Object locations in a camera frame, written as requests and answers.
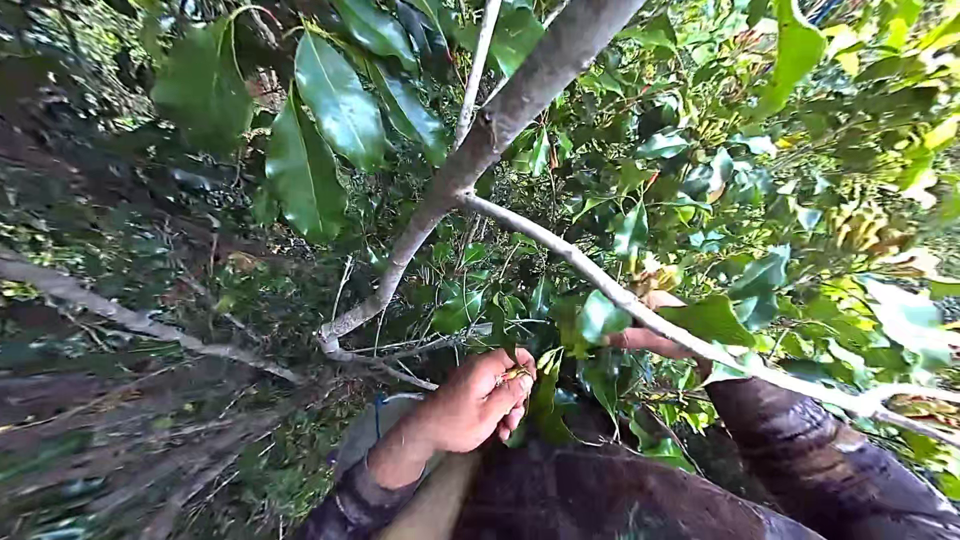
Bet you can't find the person's right hand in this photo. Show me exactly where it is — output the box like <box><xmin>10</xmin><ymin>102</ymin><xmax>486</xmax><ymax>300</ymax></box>
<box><xmin>604</xmin><ymin>289</ymin><xmax>712</xmax><ymax>370</ymax></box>

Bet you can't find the person's left hand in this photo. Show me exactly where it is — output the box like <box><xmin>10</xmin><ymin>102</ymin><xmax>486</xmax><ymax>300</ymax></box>
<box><xmin>411</xmin><ymin>347</ymin><xmax>538</xmax><ymax>456</ymax></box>

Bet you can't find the person's right forearm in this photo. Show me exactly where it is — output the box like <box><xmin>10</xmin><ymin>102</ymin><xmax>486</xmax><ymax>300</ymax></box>
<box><xmin>699</xmin><ymin>357</ymin><xmax>960</xmax><ymax>540</ymax></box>

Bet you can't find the person's left forearm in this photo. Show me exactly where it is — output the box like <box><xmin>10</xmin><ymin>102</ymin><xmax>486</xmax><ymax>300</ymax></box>
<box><xmin>294</xmin><ymin>414</ymin><xmax>438</xmax><ymax>540</ymax></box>

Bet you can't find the yellow flower bud cluster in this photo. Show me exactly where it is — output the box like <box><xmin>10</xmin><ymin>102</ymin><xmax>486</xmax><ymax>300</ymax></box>
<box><xmin>630</xmin><ymin>253</ymin><xmax>682</xmax><ymax>301</ymax></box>

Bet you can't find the person's body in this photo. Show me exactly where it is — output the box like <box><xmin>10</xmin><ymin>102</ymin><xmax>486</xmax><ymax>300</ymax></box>
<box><xmin>450</xmin><ymin>441</ymin><xmax>826</xmax><ymax>540</ymax></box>

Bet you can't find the tan long smooth object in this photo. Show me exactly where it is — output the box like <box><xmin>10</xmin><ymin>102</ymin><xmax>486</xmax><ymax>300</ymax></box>
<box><xmin>377</xmin><ymin>448</ymin><xmax>483</xmax><ymax>540</ymax></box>

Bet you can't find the whitish sack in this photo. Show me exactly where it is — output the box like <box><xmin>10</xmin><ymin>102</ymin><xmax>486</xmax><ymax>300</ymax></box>
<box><xmin>332</xmin><ymin>393</ymin><xmax>450</xmax><ymax>483</ymax></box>

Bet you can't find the forked grey tree limb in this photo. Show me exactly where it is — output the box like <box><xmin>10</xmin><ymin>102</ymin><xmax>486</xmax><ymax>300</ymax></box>
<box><xmin>316</xmin><ymin>0</ymin><xmax>960</xmax><ymax>450</ymax></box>

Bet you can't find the green leafy foliage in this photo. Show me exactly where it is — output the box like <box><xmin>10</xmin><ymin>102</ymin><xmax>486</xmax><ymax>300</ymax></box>
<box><xmin>0</xmin><ymin>0</ymin><xmax>960</xmax><ymax>540</ymax></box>

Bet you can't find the long grey side branch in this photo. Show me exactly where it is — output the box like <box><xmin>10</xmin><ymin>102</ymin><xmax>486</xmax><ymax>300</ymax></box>
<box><xmin>0</xmin><ymin>247</ymin><xmax>305</xmax><ymax>386</ymax></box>

